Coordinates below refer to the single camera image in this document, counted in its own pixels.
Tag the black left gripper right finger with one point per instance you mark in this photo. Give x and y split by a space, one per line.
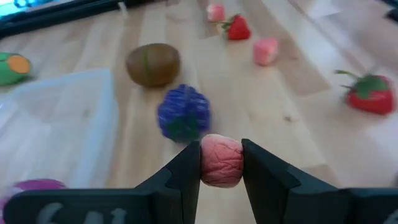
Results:
267 186

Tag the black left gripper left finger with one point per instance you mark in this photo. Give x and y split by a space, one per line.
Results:
183 186

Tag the pink squishy toy cube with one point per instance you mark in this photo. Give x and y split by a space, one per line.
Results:
215 12
265 51
221 161

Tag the brown toy kiwi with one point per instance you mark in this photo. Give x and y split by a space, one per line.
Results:
152 63

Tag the purple toy grapes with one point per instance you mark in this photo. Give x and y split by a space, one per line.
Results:
183 109

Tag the red toy strawberry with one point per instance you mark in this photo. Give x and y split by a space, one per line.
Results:
371 99
238 29

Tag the purple white striped toy onion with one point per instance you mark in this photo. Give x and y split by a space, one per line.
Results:
34 184

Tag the dark green toy fruit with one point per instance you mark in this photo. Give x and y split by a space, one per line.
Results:
9 71

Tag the clear plastic tupperware container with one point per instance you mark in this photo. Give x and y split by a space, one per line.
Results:
62 124

